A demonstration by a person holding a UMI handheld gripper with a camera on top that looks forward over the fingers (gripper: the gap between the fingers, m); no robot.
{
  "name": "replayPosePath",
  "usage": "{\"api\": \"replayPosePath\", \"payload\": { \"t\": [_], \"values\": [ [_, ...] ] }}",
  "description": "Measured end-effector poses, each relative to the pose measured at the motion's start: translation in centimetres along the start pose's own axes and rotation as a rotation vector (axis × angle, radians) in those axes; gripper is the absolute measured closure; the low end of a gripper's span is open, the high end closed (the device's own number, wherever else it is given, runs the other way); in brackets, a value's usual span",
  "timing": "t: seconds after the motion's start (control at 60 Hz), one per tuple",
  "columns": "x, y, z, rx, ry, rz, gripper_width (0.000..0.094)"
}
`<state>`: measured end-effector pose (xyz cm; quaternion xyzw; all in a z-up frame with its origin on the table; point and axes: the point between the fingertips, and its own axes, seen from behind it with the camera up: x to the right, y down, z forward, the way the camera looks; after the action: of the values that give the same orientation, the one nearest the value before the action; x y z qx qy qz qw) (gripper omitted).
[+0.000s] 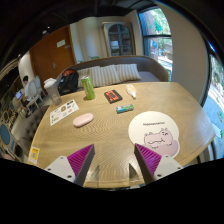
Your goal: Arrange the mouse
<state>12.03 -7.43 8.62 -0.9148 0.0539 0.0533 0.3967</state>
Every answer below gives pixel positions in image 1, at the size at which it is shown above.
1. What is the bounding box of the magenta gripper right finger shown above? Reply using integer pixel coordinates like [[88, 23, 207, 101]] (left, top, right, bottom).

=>
[[134, 144, 182, 184]]

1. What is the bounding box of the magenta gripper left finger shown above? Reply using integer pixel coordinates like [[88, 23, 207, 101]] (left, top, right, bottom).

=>
[[45, 144, 95, 186]]

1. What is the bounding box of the white hippo mouse pad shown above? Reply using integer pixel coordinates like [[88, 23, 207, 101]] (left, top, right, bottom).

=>
[[128, 111, 180, 157]]

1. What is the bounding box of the pink computer mouse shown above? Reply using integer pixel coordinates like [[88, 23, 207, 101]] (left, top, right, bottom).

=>
[[73, 113, 94, 127]]

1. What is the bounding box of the yellow white sticker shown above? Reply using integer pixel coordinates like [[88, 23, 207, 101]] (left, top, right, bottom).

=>
[[29, 147, 40, 164]]

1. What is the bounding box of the white sticker sheet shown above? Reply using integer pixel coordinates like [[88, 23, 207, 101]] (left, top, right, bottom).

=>
[[50, 99, 79, 125]]

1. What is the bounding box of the green blue candy pack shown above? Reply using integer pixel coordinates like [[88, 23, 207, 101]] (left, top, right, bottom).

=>
[[116, 104, 134, 114]]

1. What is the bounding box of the black red card box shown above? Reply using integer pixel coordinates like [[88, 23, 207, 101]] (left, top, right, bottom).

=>
[[104, 90, 122, 104]]

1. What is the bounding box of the black red backpack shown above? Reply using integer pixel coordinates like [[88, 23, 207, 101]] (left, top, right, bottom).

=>
[[58, 69, 79, 95]]

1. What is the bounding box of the seated person in white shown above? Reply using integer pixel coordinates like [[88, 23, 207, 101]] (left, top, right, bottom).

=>
[[22, 76, 32, 106]]

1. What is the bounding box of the green drink can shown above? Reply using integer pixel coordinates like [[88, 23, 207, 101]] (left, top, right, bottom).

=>
[[81, 76, 95, 100]]

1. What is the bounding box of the clear plastic cup with lid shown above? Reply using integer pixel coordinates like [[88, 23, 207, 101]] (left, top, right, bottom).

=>
[[44, 78, 62, 105]]

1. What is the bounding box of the striped cushion left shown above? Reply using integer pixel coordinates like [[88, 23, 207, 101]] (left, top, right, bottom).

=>
[[78, 66, 105, 88]]

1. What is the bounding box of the striped cushion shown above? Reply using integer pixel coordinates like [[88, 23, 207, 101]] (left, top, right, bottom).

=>
[[101, 65, 120, 85], [78, 66, 105, 88], [116, 64, 141, 82]]

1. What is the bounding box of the grey curved sofa bench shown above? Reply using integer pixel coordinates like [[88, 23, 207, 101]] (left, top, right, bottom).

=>
[[67, 55, 168, 84]]

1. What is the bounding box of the striped cushion right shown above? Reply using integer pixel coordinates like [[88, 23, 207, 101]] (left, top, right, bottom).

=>
[[116, 64, 141, 82]]

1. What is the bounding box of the striped cushion middle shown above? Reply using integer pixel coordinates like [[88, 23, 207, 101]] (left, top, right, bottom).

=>
[[101, 65, 120, 85]]

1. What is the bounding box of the brown wooden door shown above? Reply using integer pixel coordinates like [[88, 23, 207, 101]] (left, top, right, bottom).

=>
[[29, 26, 76, 82]]

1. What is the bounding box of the dark framed window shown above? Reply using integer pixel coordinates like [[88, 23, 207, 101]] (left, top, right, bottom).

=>
[[138, 7, 173, 80]]

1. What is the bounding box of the arched glass cabinet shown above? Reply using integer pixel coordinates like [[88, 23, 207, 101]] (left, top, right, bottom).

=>
[[102, 22, 135, 57]]

